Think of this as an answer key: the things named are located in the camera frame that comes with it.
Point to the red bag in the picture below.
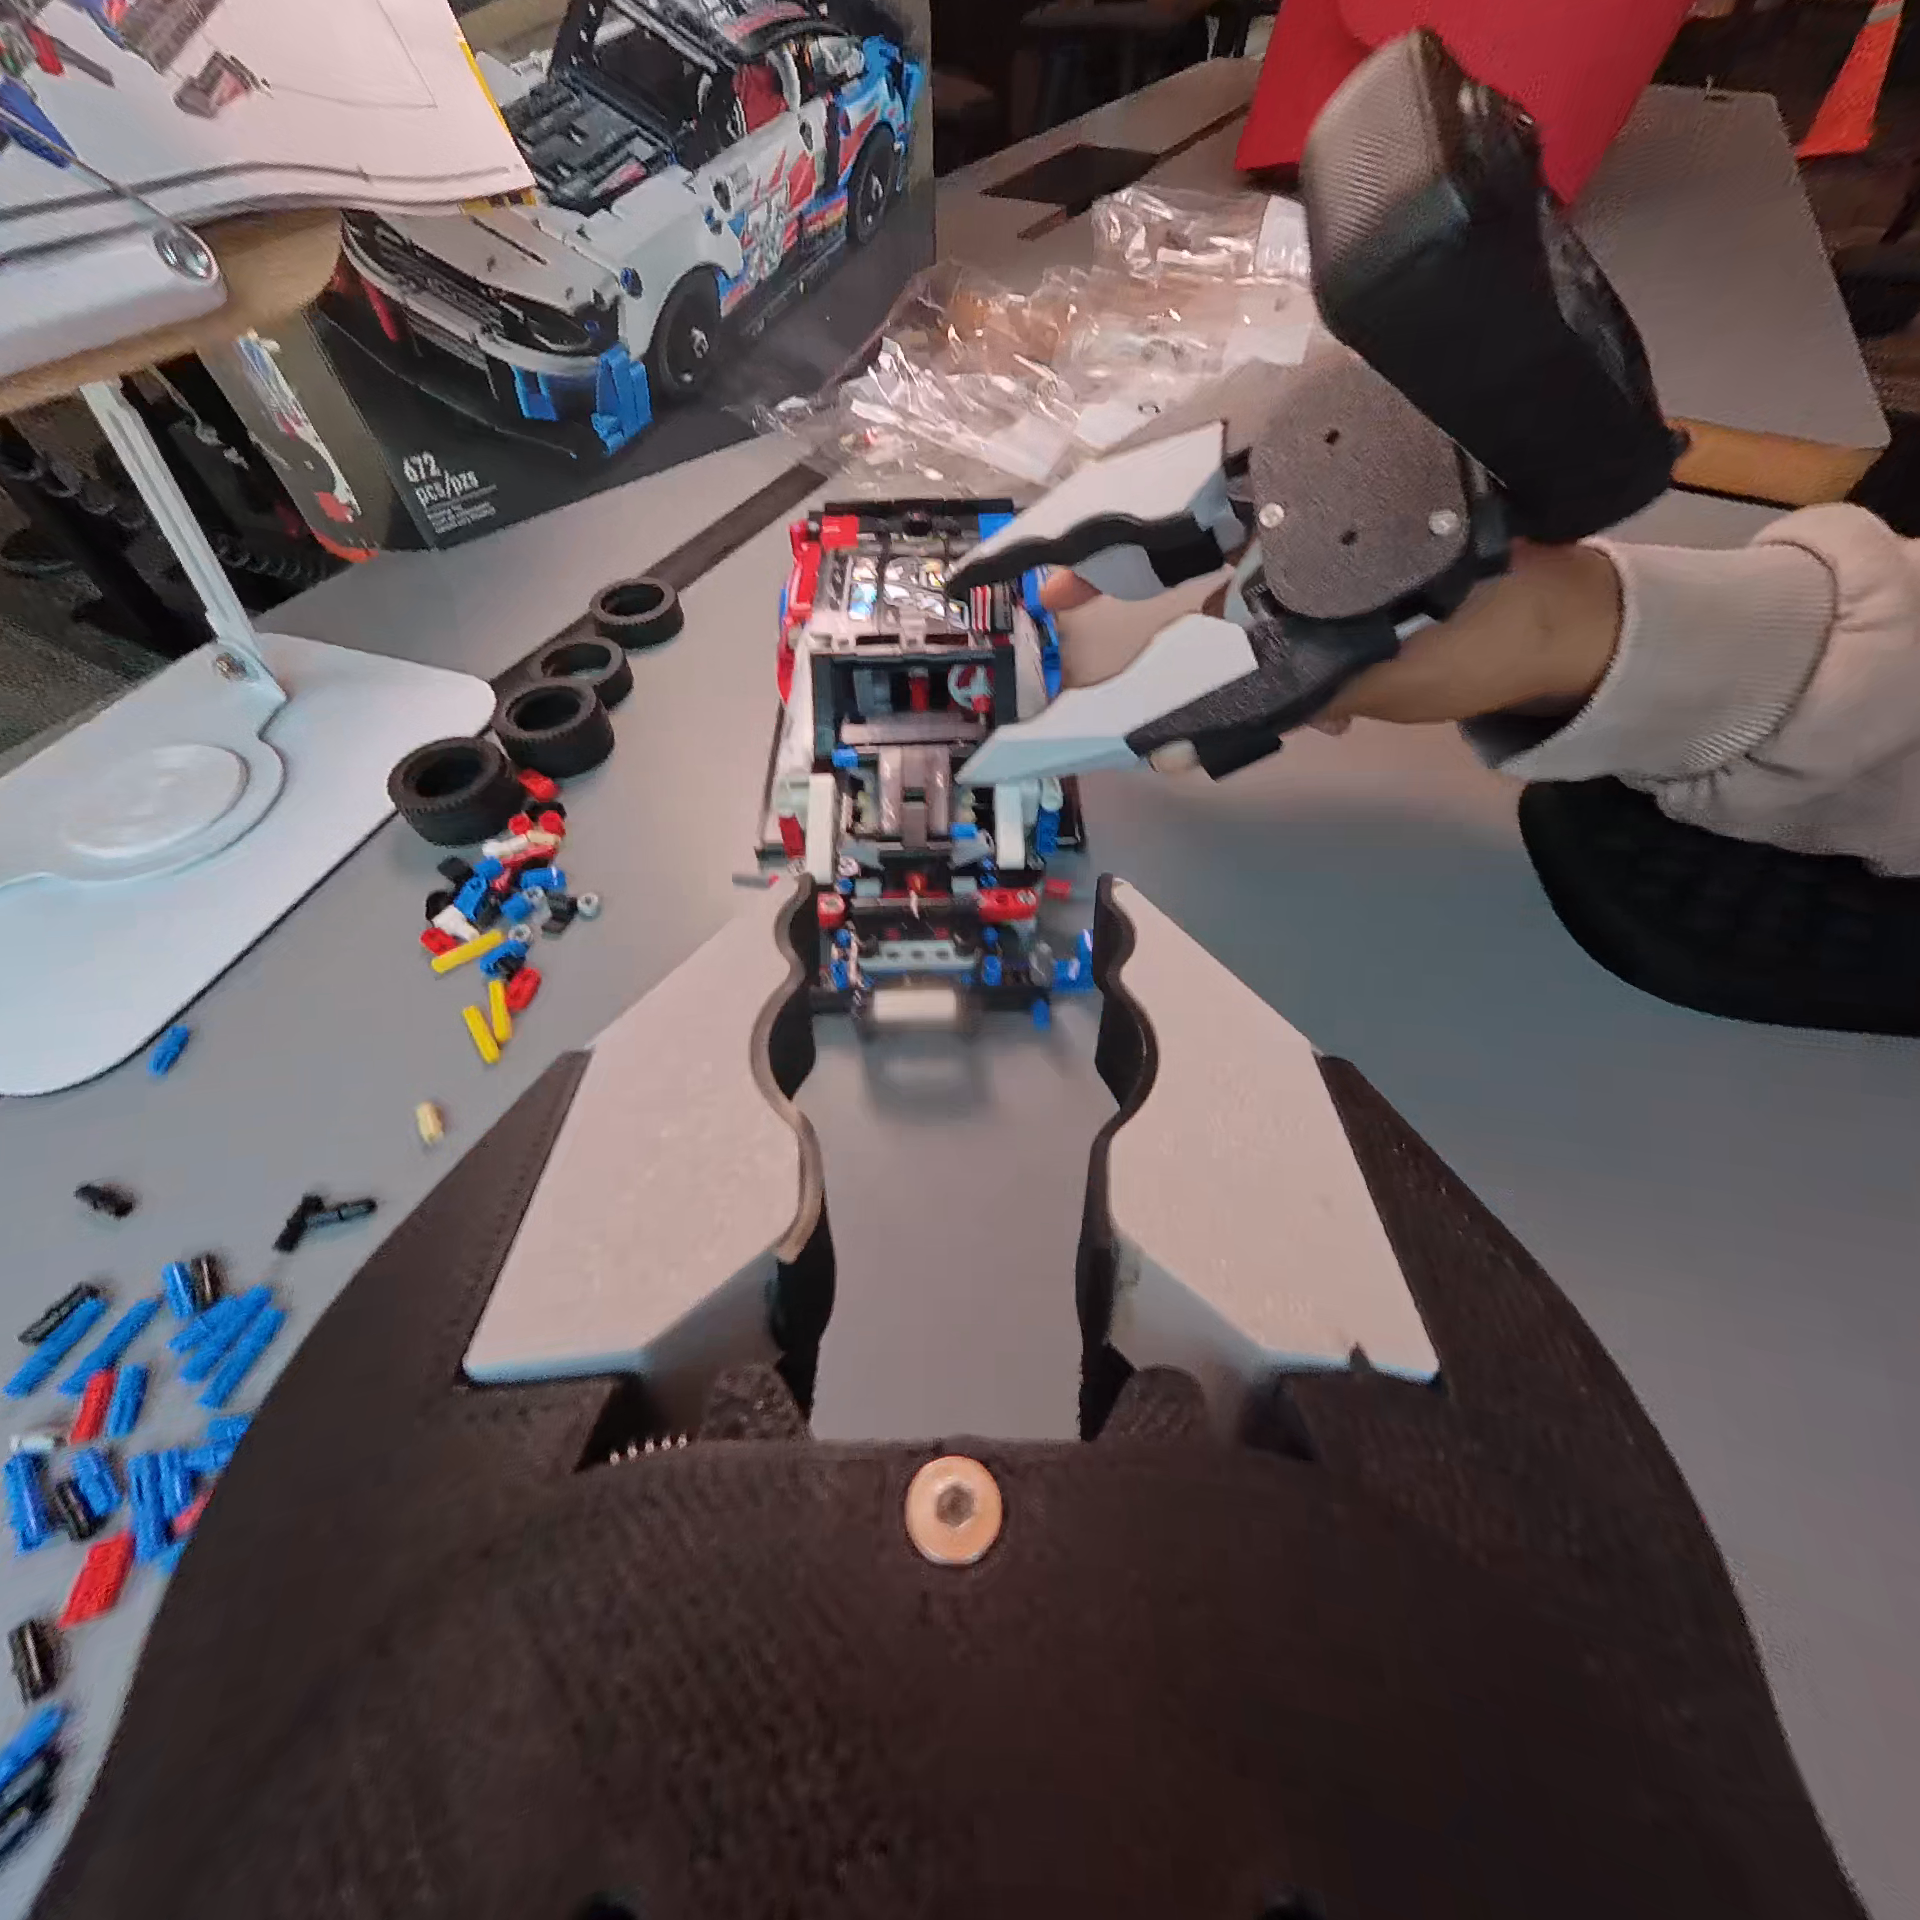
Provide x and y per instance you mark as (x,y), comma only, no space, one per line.
(1441,76)

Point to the black angled connector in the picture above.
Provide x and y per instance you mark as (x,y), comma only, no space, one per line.
(323,1218)

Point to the white book stand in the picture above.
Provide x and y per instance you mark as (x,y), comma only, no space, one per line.
(182,840)

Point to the grey desk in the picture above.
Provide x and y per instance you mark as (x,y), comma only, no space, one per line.
(1501,1140)

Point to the grey wood-edged table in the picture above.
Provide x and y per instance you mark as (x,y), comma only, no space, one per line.
(1755,300)

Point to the person's right hand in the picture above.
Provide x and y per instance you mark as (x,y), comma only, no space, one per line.
(1470,644)

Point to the toy car set box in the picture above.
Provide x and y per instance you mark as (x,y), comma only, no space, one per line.
(629,300)

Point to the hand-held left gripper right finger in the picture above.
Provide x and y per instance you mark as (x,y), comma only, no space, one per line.
(1261,1200)

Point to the clear plastic bags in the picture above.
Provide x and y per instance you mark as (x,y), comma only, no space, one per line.
(1050,346)

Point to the wooden table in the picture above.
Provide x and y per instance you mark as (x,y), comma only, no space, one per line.
(149,346)

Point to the blue toy pin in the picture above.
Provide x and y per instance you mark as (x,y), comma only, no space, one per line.
(167,1049)

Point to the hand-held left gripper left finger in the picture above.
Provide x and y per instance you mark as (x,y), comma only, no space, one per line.
(629,1200)

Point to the open instruction booklet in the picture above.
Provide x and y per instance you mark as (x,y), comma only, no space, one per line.
(301,106)

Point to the toy brick race car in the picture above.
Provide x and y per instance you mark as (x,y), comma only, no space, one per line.
(915,751)

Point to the black toy tyre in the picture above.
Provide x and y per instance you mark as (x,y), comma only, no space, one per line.
(639,612)
(586,667)
(450,786)
(552,728)

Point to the pile of mixed small bricks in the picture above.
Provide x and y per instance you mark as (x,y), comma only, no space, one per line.
(504,914)

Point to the pile of blue pins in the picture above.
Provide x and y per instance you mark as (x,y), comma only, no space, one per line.
(136,1441)

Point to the black toy pin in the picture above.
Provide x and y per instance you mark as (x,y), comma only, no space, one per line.
(106,1199)

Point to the dark cloth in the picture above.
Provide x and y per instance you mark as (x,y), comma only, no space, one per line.
(1723,930)

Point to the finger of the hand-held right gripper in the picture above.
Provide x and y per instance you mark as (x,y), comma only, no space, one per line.
(1141,495)
(1126,697)

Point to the person's right forearm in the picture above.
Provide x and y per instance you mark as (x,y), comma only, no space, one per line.
(1770,675)

